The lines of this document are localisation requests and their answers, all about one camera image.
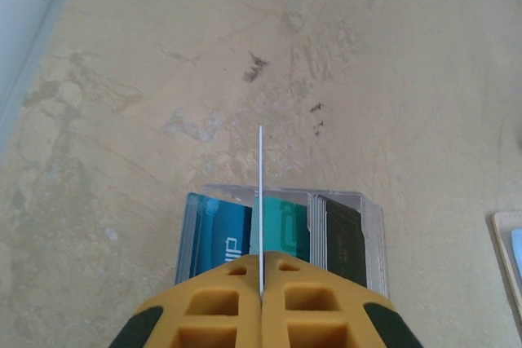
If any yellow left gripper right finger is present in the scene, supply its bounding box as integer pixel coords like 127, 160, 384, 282
263, 249, 425, 348

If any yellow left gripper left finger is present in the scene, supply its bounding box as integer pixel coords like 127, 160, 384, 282
108, 252, 262, 348

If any clear plastic card box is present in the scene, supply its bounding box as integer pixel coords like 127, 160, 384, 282
174, 183, 391, 300

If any blue credit card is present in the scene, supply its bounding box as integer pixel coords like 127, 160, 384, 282
258, 126, 265, 300
185, 192, 254, 280

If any beige leather card holder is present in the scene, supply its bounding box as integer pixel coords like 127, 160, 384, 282
491, 211, 522, 308

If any black VIP credit card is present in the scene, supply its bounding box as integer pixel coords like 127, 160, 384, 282
308, 194, 368, 289

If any teal credit card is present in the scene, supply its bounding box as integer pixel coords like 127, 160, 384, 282
252, 196, 309, 263

